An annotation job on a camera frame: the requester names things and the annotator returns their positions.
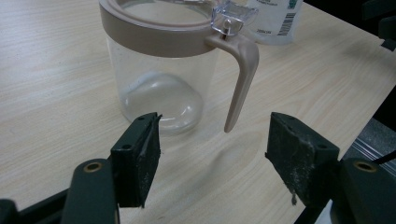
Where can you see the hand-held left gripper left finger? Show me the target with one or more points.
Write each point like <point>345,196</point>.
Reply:
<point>137,161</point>

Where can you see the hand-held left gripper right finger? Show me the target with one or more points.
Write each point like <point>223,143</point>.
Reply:
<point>299,155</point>

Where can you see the white blue milk pouch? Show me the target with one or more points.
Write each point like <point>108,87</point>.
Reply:
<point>274,18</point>

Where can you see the black metal stand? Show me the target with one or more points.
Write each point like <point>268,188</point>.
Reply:
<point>387,28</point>

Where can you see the metal floor rail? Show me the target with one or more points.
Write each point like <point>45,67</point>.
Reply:
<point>373,146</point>

